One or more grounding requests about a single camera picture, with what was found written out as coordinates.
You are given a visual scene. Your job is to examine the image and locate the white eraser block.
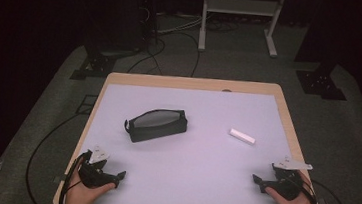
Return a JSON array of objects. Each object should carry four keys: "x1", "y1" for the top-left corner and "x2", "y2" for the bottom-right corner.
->
[{"x1": 227, "y1": 127, "x2": 258, "y2": 146}]

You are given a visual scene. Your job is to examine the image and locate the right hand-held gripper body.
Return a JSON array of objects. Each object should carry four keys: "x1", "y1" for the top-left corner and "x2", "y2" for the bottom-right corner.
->
[{"x1": 264, "y1": 153, "x2": 315, "y2": 204}]

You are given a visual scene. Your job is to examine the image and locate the white metal stand frame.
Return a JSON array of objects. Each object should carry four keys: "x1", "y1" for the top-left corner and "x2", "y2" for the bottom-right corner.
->
[{"x1": 197, "y1": 0, "x2": 287, "y2": 60}]

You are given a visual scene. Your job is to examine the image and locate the person's left hand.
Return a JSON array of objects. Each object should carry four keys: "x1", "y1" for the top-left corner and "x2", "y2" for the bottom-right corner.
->
[{"x1": 64, "y1": 165, "x2": 119, "y2": 204}]

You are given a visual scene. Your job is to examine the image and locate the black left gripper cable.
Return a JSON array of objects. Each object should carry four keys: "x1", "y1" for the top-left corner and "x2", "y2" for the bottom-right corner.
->
[{"x1": 23, "y1": 107, "x2": 97, "y2": 204}]

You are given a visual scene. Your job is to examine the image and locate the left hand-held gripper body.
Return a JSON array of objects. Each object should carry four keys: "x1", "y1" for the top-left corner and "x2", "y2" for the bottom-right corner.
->
[{"x1": 75, "y1": 144, "x2": 122, "y2": 191}]

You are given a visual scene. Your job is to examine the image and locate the pale lilac table mat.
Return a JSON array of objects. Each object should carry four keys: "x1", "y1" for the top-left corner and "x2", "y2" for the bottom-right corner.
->
[{"x1": 73, "y1": 77, "x2": 300, "y2": 204}]

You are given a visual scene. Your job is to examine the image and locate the black pencil case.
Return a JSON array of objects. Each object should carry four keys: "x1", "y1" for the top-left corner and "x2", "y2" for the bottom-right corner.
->
[{"x1": 122, "y1": 104, "x2": 190, "y2": 149}]

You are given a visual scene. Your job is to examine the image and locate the white floor cables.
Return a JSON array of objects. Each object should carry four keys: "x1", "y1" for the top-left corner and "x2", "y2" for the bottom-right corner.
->
[{"x1": 156, "y1": 11, "x2": 205, "y2": 40}]

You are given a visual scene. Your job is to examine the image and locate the black floor cable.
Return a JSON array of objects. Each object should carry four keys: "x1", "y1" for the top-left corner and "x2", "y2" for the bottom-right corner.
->
[{"x1": 125, "y1": 26, "x2": 204, "y2": 82}]

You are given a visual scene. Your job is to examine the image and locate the black floor frame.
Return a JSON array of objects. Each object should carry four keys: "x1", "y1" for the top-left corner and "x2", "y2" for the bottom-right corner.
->
[{"x1": 74, "y1": 93, "x2": 99, "y2": 117}]

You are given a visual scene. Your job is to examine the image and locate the black stand base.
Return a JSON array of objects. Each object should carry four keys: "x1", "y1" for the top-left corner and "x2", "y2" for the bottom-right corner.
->
[
  {"x1": 69, "y1": 41, "x2": 142, "y2": 87},
  {"x1": 293, "y1": 59, "x2": 351, "y2": 103}
]

